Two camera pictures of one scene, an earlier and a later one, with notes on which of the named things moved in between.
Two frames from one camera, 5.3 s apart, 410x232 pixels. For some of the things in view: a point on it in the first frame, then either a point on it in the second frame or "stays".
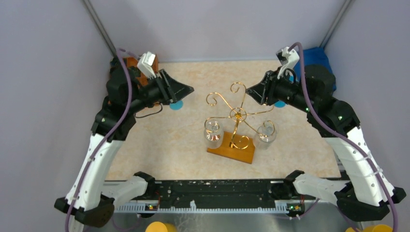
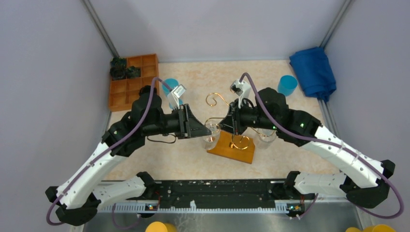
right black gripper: (271, 88) -> (237, 120)
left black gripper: (163, 88) -> (184, 123)
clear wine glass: (266, 134) stays
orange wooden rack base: (236, 146) stays
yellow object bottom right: (375, 228) stays
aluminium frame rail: (319, 216) stays
